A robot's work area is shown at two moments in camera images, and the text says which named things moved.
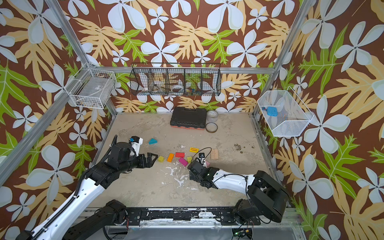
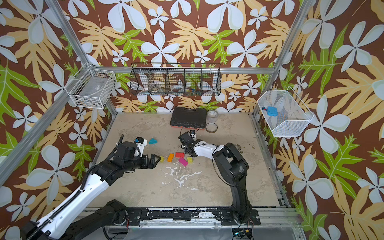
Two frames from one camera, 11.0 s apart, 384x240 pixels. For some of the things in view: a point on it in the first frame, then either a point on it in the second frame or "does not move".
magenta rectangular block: x=183 y=161 does not move
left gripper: x=150 y=162 does not move
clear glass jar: x=212 y=116 does not move
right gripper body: x=197 y=169 to x=186 y=141
